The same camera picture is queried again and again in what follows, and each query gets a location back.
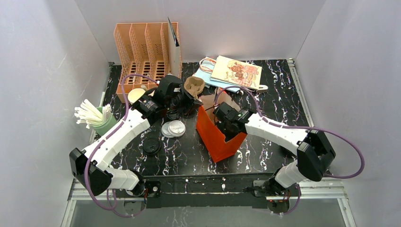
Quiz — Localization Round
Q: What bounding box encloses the brown pulp cup carrier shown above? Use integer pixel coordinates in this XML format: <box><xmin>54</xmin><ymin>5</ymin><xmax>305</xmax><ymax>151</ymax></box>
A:
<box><xmin>184</xmin><ymin>76</ymin><xmax>205</xmax><ymax>99</ymax></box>

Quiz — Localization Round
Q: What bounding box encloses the orange paper bag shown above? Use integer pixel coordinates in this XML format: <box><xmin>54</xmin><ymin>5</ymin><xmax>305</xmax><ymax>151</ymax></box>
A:
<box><xmin>196</xmin><ymin>94</ymin><xmax>246</xmax><ymax>163</ymax></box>

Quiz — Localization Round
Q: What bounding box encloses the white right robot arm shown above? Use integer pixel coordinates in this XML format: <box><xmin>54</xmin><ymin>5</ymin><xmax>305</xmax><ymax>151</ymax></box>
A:
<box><xmin>213</xmin><ymin>102</ymin><xmax>336</xmax><ymax>192</ymax></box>

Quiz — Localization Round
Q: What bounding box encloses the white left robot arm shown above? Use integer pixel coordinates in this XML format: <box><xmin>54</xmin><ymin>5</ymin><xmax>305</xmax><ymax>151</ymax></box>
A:
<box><xmin>69</xmin><ymin>74</ymin><xmax>203</xmax><ymax>196</ymax></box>

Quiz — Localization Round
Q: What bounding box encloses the white cup lid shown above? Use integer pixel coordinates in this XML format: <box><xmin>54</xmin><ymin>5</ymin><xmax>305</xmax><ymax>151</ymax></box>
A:
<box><xmin>168</xmin><ymin>120</ymin><xmax>186</xmax><ymax>137</ymax></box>

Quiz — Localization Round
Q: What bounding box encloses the white cup lid underneath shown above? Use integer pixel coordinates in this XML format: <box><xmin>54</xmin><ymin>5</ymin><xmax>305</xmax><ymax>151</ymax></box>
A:
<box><xmin>161</xmin><ymin>122</ymin><xmax>174</xmax><ymax>138</ymax></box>

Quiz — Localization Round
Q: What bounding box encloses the light blue paper bag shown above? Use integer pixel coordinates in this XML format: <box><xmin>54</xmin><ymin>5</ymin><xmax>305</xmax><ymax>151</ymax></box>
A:
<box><xmin>193</xmin><ymin>57</ymin><xmax>234</xmax><ymax>88</ymax></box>

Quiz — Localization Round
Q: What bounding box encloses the grey folder in organizer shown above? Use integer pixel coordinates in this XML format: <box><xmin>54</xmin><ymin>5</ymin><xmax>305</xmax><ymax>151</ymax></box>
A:
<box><xmin>167</xmin><ymin>18</ymin><xmax>182</xmax><ymax>78</ymax></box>

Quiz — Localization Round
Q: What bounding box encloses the black cup lid left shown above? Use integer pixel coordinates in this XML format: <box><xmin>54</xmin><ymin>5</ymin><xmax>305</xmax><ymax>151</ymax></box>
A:
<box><xmin>142</xmin><ymin>138</ymin><xmax>162</xmax><ymax>156</ymax></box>

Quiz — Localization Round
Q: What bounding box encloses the orange plastic file organizer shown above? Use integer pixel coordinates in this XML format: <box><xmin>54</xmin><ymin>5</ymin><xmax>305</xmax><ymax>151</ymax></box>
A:
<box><xmin>114</xmin><ymin>22</ymin><xmax>171</xmax><ymax>102</ymax></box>

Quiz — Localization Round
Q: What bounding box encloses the green straw holder cup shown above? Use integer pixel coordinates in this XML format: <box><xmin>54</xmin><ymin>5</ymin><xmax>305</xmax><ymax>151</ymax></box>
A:
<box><xmin>91</xmin><ymin>105</ymin><xmax>117</xmax><ymax>136</ymax></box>

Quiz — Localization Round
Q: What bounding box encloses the white wrapped straws bundle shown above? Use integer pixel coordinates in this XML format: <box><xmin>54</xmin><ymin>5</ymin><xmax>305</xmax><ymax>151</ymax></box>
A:
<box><xmin>74</xmin><ymin>99</ymin><xmax>112</xmax><ymax>129</ymax></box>

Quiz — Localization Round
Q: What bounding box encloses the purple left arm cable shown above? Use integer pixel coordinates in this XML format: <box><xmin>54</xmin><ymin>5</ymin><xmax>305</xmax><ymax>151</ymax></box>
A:
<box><xmin>83</xmin><ymin>74</ymin><xmax>160</xmax><ymax>218</ymax></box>

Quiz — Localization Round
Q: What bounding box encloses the aluminium rail frame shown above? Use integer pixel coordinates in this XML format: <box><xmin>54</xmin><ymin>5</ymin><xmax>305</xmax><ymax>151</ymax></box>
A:
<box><xmin>61</xmin><ymin>178</ymin><xmax>356</xmax><ymax>227</ymax></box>

